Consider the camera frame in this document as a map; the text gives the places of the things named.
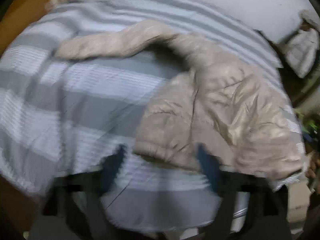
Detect beige puffer jacket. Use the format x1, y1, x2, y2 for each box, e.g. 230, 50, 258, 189
56, 20, 304, 180

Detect grey striped bed sheet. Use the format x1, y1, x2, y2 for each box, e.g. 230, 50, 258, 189
0, 0, 307, 233

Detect white hanging puffer coat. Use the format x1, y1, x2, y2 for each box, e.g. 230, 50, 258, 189
283, 10, 319, 79

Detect wooden headboard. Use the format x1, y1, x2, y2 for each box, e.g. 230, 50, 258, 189
0, 0, 108, 55

